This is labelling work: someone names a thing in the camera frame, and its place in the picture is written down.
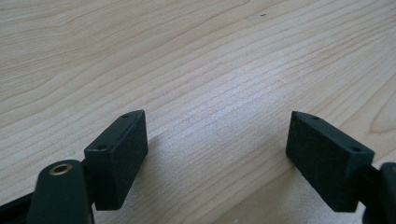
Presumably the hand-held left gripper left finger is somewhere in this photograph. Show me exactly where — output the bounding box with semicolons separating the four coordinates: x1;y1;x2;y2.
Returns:
83;109;149;212

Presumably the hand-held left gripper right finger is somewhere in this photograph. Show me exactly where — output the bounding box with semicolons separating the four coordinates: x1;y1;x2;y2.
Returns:
285;110;375;214

